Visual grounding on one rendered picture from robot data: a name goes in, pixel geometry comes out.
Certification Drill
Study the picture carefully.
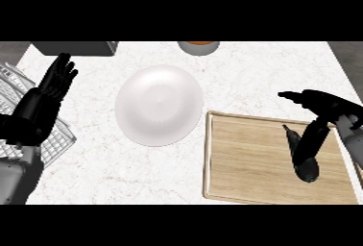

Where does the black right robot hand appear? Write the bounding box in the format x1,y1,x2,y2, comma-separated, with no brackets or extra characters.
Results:
275,88,363,168

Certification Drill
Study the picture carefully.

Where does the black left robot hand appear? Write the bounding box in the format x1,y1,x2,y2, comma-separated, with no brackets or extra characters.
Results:
0,52,79,147

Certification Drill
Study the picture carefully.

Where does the dark purple eggplant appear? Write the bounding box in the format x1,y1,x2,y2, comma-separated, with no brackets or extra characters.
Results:
280,123,320,185

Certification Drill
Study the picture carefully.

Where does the pale wooden tray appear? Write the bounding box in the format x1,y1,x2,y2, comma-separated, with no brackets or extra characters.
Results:
200,110,363,206

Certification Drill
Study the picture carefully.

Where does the white oval plate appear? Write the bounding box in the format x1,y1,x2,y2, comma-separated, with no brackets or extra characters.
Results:
113,64,204,148

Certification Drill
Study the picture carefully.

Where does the dark grey box appliance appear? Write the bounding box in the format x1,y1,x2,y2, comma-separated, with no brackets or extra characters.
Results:
30,40,120,58

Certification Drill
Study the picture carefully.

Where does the grey cup with orange content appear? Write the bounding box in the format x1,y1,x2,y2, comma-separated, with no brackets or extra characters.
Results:
176,40,221,57

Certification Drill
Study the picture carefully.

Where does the white wire basket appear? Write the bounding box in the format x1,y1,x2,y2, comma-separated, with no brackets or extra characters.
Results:
0,61,78,168

